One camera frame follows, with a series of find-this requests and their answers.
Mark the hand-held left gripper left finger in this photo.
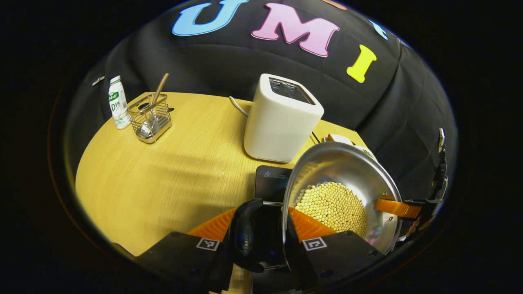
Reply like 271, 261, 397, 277
135, 207, 238, 292

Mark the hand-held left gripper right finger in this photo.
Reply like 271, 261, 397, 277
283, 206, 387, 292

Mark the stainless steel pot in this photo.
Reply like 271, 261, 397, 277
228, 141, 403, 273

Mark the black induction cooktop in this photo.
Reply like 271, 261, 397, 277
254, 165, 294, 268

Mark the pile of soybeans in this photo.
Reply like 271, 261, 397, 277
294, 182, 368, 238

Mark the sandwich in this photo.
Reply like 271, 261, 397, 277
325, 134, 355, 146

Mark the white toaster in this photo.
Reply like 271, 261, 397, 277
244, 73, 324, 163

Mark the white plastic drink bottle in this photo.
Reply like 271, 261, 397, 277
108, 75, 132, 130

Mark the black backdrop cloth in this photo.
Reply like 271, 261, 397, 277
65, 0, 458, 200

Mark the metal wire basket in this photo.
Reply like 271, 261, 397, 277
127, 94, 173, 144

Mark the white power cable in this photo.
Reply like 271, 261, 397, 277
228, 96, 250, 117

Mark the wooden handled spoon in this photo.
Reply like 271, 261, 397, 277
139, 73, 170, 137

